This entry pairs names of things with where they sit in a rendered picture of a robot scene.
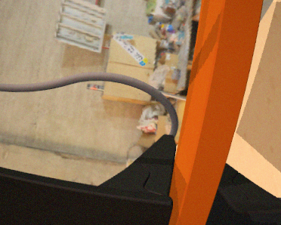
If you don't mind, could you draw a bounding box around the orange handle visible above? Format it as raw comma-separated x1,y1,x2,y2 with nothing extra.
168,0,263,225

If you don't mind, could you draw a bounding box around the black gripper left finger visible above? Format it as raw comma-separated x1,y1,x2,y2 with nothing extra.
0,134,177,225

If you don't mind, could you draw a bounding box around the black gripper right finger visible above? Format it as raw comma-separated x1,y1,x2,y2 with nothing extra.
205,163,281,225

